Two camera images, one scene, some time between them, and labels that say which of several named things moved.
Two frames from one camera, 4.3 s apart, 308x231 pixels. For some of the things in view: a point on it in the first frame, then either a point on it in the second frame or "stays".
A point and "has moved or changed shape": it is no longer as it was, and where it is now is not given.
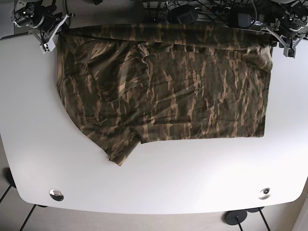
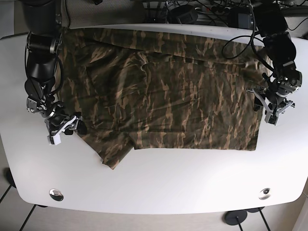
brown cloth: x=123 y=83 has moved or changed shape
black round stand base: x=230 y=216 stays
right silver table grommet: x=264 y=194 stays
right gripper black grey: x=289 y=29 to x=273 y=103
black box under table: x=184 y=14 stays
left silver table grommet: x=56 y=195 stays
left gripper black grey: x=44 y=22 to x=57 y=125
